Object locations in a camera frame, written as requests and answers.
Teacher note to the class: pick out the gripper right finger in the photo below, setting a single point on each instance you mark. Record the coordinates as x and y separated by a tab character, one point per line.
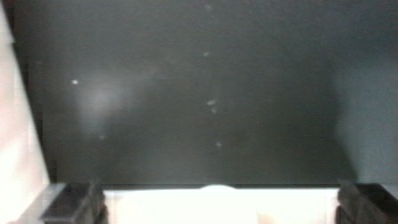
368	205

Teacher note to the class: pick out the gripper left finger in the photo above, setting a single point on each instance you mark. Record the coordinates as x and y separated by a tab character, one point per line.
77	207

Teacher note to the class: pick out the white drawer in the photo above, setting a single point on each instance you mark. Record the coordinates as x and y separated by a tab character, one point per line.
222	205

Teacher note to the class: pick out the white front rail fence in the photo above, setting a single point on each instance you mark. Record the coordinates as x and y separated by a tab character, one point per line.
23	177

